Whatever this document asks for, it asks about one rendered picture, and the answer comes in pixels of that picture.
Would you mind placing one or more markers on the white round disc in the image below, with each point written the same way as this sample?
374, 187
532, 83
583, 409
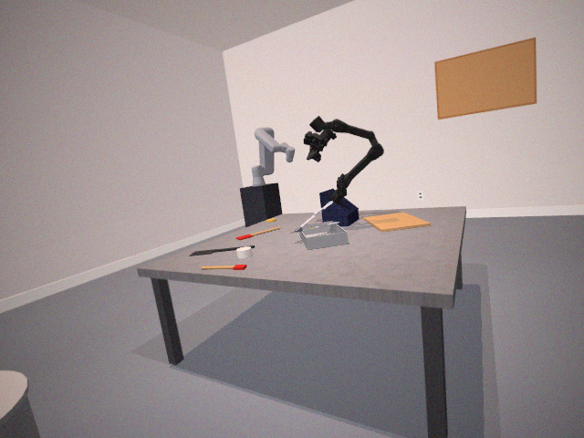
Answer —
244, 252

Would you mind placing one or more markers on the light wooden board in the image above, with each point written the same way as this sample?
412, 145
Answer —
393, 222

